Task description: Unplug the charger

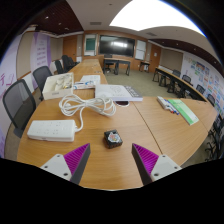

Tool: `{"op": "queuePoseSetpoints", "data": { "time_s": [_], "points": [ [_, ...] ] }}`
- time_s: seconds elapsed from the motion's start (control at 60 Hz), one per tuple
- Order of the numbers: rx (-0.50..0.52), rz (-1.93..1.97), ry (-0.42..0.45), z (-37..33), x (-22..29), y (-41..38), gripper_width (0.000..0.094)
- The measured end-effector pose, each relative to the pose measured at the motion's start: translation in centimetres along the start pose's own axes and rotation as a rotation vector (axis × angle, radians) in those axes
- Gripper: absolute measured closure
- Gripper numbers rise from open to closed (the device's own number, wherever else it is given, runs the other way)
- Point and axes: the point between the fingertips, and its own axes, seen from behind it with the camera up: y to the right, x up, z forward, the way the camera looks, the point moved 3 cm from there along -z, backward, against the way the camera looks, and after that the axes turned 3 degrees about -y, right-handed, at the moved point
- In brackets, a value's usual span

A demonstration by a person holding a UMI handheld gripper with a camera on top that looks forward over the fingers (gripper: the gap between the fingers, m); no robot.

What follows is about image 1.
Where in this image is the group of colourful wall posters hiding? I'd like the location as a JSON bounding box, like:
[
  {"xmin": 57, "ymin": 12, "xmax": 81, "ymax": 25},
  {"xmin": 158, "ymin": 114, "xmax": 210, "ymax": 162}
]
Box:
[{"xmin": 186, "ymin": 56, "xmax": 224, "ymax": 118}]

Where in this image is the long wooden table row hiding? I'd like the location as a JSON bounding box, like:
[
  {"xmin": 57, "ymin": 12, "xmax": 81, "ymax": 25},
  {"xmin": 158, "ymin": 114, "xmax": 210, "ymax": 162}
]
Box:
[{"xmin": 152, "ymin": 67, "xmax": 208, "ymax": 103}]

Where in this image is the large white ceiling light panel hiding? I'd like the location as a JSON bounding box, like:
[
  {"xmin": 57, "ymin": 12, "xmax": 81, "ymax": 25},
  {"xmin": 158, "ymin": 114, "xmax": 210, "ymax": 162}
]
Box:
[{"xmin": 109, "ymin": 0, "xmax": 206, "ymax": 37}]

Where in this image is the pack of marker pens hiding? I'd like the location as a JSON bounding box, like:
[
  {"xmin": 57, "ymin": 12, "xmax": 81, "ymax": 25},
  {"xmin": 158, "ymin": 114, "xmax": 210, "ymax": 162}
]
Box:
[{"xmin": 156, "ymin": 95, "xmax": 180, "ymax": 115}]

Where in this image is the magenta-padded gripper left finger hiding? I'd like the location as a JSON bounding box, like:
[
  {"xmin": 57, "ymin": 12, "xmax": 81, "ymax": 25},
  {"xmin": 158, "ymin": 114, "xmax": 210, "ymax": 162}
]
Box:
[{"xmin": 40, "ymin": 143, "xmax": 92, "ymax": 185}]

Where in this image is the black charger block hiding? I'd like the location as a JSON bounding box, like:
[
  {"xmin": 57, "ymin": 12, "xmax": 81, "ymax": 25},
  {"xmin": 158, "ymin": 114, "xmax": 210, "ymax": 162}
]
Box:
[{"xmin": 103, "ymin": 129, "xmax": 124, "ymax": 150}]

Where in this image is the small wooden side table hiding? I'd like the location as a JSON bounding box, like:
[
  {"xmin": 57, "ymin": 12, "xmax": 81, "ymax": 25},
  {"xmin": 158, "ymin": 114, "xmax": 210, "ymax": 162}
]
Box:
[{"xmin": 138, "ymin": 61, "xmax": 151, "ymax": 73}]

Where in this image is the white power strip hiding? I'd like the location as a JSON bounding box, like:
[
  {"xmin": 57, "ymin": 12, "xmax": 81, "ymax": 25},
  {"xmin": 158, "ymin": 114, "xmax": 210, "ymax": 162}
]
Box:
[{"xmin": 26, "ymin": 119, "xmax": 78, "ymax": 143}]

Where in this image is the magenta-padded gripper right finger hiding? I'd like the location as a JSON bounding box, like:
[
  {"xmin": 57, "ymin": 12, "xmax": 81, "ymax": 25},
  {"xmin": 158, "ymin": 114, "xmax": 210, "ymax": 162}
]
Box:
[{"xmin": 131, "ymin": 143, "xmax": 183, "ymax": 186}]

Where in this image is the group of black office chairs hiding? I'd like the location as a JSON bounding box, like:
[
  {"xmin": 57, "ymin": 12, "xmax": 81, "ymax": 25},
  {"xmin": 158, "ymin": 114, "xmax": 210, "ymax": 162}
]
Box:
[{"xmin": 171, "ymin": 69, "xmax": 224, "ymax": 161}]

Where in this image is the purple wall banner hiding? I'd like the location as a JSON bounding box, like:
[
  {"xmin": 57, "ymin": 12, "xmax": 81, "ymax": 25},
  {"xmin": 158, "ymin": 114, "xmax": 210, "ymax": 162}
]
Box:
[{"xmin": 30, "ymin": 32, "xmax": 52, "ymax": 73}]

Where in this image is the white open cardboard box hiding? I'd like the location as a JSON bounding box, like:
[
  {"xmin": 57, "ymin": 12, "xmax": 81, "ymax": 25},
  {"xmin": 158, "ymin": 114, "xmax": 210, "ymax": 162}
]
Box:
[{"xmin": 41, "ymin": 72, "xmax": 75, "ymax": 101}]

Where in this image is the black chair behind desk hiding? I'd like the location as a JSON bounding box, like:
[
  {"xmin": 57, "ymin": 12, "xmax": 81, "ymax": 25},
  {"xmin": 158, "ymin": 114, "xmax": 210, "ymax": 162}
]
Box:
[{"xmin": 103, "ymin": 53, "xmax": 114, "ymax": 73}]

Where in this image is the white coiled power cable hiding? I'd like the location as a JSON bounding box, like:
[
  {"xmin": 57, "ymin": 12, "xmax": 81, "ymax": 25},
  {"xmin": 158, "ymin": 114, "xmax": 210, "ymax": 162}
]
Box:
[{"xmin": 58, "ymin": 93, "xmax": 117, "ymax": 133}]

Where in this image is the green booklet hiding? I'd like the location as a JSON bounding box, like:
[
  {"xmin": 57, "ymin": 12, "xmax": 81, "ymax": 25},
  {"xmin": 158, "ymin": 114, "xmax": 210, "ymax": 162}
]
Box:
[{"xmin": 166, "ymin": 98, "xmax": 200, "ymax": 126}]

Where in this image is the plain white whiteboard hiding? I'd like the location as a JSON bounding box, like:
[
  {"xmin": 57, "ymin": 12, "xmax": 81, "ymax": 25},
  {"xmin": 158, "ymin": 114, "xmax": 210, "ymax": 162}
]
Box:
[{"xmin": 134, "ymin": 39, "xmax": 147, "ymax": 61}]

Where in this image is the wooden desk with black legs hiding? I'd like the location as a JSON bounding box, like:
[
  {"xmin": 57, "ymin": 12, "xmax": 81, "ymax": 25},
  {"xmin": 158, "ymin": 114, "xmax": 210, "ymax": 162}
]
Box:
[{"xmin": 103, "ymin": 58, "xmax": 131, "ymax": 76}]

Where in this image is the white book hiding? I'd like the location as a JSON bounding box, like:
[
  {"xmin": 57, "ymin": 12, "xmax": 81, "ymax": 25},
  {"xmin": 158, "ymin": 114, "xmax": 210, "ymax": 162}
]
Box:
[{"xmin": 94, "ymin": 83, "xmax": 144, "ymax": 102}]

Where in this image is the white paper sheet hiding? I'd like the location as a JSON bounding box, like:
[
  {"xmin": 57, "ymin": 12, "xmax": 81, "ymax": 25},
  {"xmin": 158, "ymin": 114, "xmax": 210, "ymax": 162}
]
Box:
[{"xmin": 79, "ymin": 74, "xmax": 101, "ymax": 86}]

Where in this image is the dark round disc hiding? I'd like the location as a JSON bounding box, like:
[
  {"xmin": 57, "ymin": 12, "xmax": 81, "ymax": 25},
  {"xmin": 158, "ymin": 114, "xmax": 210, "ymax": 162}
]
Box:
[{"xmin": 114, "ymin": 100, "xmax": 130, "ymax": 108}]

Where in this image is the small white and blue box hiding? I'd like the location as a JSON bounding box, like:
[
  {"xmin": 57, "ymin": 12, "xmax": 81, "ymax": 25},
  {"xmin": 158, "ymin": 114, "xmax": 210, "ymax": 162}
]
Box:
[{"xmin": 73, "ymin": 80, "xmax": 96, "ymax": 90}]

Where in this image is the black mesh office chair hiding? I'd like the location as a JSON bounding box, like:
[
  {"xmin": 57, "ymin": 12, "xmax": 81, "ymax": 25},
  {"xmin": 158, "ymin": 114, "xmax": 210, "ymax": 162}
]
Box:
[
  {"xmin": 32, "ymin": 65, "xmax": 53, "ymax": 101},
  {"xmin": 61, "ymin": 54, "xmax": 79, "ymax": 73},
  {"xmin": 54, "ymin": 59, "xmax": 66, "ymax": 75},
  {"xmin": 2, "ymin": 79, "xmax": 37, "ymax": 138}
]

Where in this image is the whiteboard with green panel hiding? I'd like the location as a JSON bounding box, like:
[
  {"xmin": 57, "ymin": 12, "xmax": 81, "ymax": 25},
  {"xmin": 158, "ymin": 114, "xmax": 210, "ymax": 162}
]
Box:
[{"xmin": 83, "ymin": 34, "xmax": 97, "ymax": 57}]

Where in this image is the large black wall screen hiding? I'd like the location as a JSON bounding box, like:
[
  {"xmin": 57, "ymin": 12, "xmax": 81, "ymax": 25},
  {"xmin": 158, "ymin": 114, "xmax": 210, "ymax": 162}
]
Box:
[{"xmin": 98, "ymin": 34, "xmax": 136, "ymax": 58}]

